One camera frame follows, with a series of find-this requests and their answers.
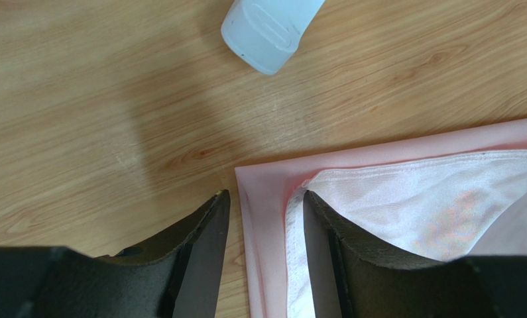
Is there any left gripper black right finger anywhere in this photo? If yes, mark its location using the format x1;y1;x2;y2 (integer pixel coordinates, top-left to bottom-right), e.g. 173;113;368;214
303;191;527;317

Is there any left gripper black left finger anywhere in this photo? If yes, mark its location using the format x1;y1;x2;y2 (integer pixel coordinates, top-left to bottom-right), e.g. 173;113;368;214
0;190;230;317

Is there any white clothes rack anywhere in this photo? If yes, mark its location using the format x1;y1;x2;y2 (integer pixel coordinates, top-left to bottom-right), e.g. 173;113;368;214
221;0;325;76

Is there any pink cloth napkin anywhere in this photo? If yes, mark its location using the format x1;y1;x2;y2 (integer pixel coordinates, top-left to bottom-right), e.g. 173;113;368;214
235;119;527;317

